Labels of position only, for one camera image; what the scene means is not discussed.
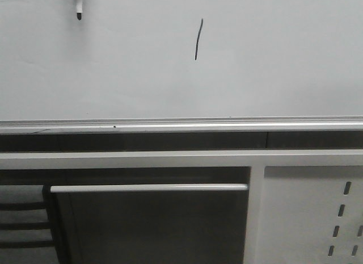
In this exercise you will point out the white whiteboard with aluminium frame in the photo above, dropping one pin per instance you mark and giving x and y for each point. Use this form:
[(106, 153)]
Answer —
[(181, 65)]

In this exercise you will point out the white horizontal rod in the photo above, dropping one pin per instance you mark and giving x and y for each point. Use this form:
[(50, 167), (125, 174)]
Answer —
[(150, 188)]

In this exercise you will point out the white black-tipped whiteboard marker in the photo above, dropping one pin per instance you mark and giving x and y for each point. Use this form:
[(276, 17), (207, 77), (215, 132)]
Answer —
[(79, 8)]

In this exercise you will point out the white metal shelving frame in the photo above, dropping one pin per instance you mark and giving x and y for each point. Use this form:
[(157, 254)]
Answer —
[(305, 206)]

